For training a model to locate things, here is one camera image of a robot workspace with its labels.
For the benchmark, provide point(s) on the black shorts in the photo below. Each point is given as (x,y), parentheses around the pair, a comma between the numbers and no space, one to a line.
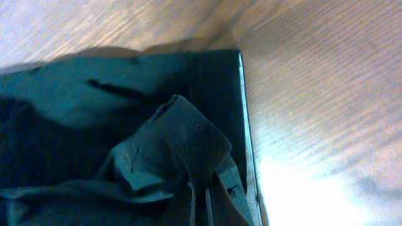
(149,140)

